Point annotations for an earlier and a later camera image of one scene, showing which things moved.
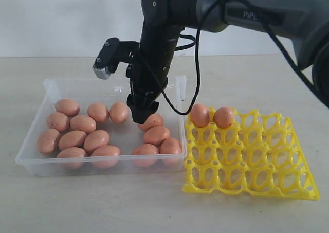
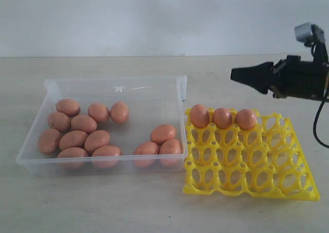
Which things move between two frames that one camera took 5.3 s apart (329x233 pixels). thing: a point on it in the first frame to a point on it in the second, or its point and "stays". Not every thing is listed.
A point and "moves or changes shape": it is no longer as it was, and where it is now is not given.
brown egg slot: x=152 y=121 to x=246 y=119
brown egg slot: x=154 y=135 moves or changes shape
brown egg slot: x=223 y=117 stays
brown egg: x=95 y=139 stays
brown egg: x=98 y=111 stays
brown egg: x=119 y=112 stays
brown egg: x=58 y=121 stays
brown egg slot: x=200 y=115 stays
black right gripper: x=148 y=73 to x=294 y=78
